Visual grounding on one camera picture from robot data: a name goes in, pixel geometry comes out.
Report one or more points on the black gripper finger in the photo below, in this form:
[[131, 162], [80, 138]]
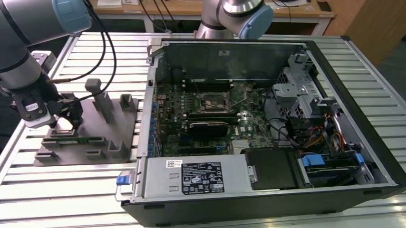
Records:
[[78, 121], [54, 123]]

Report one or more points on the silver CPU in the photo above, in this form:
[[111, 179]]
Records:
[[64, 132]]

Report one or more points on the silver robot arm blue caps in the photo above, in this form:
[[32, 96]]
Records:
[[19, 47]]

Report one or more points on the CPU socket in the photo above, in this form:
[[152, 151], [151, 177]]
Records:
[[211, 102]]

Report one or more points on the green RAM stick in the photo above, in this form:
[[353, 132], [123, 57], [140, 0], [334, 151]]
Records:
[[84, 140]]

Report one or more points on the grey parts rack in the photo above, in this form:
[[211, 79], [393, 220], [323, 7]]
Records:
[[95, 145]]

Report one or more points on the blue case latch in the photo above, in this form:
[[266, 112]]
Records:
[[123, 180]]

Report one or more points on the grey power supply unit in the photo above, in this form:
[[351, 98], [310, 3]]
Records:
[[155, 175]]

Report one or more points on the black RAM slot bank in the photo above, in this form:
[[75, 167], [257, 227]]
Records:
[[206, 83], [213, 117]]

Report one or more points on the wooden desk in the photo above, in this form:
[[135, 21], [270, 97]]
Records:
[[127, 10]]

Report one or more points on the white box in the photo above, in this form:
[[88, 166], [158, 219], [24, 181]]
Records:
[[131, 2], [110, 2]]

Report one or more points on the silver chipset heatsink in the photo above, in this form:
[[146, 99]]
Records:
[[241, 145]]

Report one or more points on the green motherboard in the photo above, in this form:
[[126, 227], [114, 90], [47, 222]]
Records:
[[254, 123]]

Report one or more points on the black PC case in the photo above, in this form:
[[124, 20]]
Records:
[[222, 209]]

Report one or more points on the metal drive cage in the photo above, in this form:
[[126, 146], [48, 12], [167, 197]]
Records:
[[297, 83]]

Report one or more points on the blue disk carrier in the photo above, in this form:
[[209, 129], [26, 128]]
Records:
[[313, 161]]

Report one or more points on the small blue bay clip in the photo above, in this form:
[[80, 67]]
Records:
[[358, 159]]

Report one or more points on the black phone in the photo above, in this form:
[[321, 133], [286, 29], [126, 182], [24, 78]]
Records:
[[325, 6]]

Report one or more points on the brown wooden cabinet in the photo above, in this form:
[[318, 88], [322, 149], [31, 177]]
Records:
[[374, 28]]

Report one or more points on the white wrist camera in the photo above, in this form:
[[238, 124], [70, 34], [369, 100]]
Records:
[[34, 111]]

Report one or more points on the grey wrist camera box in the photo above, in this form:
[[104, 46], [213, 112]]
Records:
[[44, 60]]

